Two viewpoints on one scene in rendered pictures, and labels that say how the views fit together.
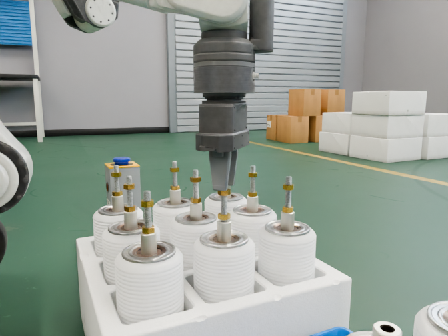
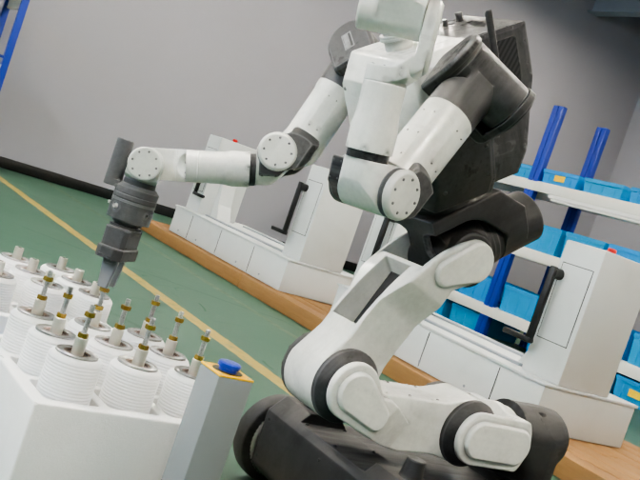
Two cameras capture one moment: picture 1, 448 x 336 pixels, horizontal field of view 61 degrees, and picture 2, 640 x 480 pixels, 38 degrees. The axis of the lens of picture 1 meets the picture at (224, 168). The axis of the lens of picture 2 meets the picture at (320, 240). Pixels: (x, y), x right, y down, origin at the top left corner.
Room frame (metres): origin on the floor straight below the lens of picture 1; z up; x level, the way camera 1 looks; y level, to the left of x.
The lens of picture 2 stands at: (2.43, 0.04, 0.65)
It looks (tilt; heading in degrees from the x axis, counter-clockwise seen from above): 3 degrees down; 170
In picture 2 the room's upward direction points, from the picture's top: 19 degrees clockwise
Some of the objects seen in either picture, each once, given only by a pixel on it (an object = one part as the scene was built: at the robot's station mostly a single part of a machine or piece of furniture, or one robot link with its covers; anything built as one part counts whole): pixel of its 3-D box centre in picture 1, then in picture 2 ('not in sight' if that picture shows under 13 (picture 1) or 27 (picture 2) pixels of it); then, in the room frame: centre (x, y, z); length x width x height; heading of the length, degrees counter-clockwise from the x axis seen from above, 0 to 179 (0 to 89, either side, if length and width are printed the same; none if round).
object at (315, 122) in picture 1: (316, 128); not in sight; (4.52, -1.09, 0.15); 0.30 x 0.24 x 0.30; 24
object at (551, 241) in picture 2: not in sight; (560, 245); (-4.44, 3.15, 0.89); 0.50 x 0.38 x 0.21; 115
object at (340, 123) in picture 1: (353, 123); not in sight; (3.50, -1.18, 0.27); 0.39 x 0.39 x 0.18; 26
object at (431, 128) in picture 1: (423, 124); not in sight; (3.28, -1.71, 0.27); 0.39 x 0.39 x 0.18; 25
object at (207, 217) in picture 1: (196, 218); (113, 343); (0.67, 0.05, 0.25); 0.08 x 0.08 x 0.01
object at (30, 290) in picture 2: not in sight; (34, 321); (0.28, -0.13, 0.16); 0.10 x 0.10 x 0.18
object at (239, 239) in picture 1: (224, 239); (92, 325); (0.56, 0.00, 0.25); 0.08 x 0.08 x 0.01
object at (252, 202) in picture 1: (252, 204); (57, 326); (0.72, -0.06, 0.26); 0.02 x 0.02 x 0.03
